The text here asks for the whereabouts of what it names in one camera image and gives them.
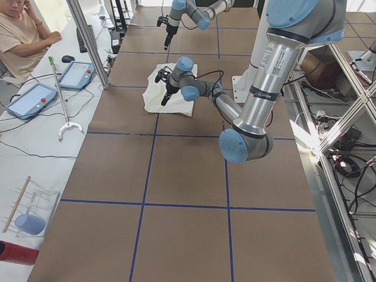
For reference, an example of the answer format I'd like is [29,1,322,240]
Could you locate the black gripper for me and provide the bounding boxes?
[157,16,179,51]
[155,67,178,106]

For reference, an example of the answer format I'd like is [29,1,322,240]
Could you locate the near teach pendant tablet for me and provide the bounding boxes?
[5,83,58,119]

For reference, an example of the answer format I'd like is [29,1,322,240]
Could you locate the wooden stick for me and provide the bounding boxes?
[2,176,31,233]

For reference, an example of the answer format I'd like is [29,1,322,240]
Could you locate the light blue plastic cup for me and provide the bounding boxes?
[15,214,46,236]

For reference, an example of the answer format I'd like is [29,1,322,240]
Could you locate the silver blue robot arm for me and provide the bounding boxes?
[155,1,347,163]
[157,0,234,51]

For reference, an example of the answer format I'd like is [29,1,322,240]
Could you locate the white wire dish rack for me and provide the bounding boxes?
[1,179,61,238]

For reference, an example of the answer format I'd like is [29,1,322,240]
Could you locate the black computer mouse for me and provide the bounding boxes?
[61,55,75,63]

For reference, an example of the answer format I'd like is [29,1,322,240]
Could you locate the aluminium frame post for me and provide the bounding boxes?
[66,0,110,89]

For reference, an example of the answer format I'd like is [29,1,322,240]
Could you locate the long metal reacher tool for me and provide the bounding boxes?
[48,56,84,142]

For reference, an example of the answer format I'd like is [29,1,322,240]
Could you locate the teach pendant tablet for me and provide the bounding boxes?
[5,83,58,119]
[58,61,96,90]

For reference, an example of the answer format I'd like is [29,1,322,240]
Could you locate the far teach pendant tablet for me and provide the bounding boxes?
[58,61,96,90]

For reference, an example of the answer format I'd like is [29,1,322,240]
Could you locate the cream cat print t-shirt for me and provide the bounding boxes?
[142,63,194,117]

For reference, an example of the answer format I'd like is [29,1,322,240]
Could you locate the black keyboard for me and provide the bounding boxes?
[76,25,95,53]

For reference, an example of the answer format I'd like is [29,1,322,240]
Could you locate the red cylinder bottle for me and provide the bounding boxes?
[1,240,39,266]

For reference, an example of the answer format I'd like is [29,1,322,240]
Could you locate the person in beige shirt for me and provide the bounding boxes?
[1,1,62,82]

